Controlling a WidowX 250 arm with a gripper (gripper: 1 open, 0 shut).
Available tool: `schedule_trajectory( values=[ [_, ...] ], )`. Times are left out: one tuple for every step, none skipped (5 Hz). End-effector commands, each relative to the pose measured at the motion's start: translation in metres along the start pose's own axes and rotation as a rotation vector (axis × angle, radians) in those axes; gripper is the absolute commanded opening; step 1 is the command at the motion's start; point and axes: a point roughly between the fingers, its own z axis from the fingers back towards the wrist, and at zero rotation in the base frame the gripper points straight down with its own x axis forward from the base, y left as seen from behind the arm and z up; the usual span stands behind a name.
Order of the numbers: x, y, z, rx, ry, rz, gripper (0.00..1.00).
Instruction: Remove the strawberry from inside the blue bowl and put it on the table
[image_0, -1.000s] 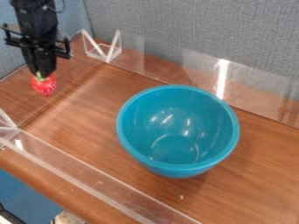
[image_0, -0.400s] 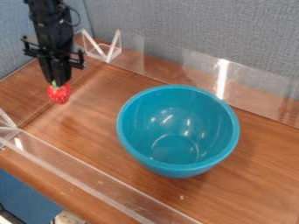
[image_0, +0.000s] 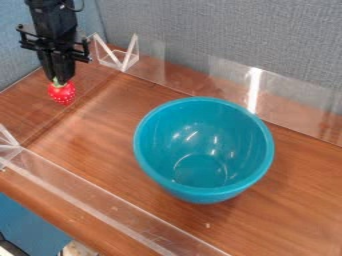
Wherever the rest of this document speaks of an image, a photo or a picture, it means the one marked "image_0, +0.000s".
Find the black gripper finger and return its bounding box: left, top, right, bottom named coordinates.
left=38, top=51, right=57, bottom=80
left=57, top=53, right=75, bottom=84

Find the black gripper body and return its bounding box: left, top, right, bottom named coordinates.
left=17, top=3, right=91, bottom=62

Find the red toy strawberry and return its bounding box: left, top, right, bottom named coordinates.
left=49, top=79, right=77, bottom=105

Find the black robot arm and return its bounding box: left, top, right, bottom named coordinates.
left=17, top=0, right=91, bottom=85

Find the blue plastic bowl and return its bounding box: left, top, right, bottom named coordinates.
left=133, top=97, right=276, bottom=204

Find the clear acrylic front barrier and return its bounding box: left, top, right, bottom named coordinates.
left=0, top=124, right=232, bottom=256

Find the clear acrylic barrier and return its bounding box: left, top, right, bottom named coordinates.
left=0, top=124, right=232, bottom=256
left=129, top=53, right=342, bottom=148

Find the clear acrylic back barrier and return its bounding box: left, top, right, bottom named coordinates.
left=129, top=53, right=342, bottom=148

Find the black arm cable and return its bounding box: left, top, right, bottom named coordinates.
left=66, top=0, right=86, bottom=13

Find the clear acrylic corner bracket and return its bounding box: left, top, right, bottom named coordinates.
left=93, top=33, right=141, bottom=72

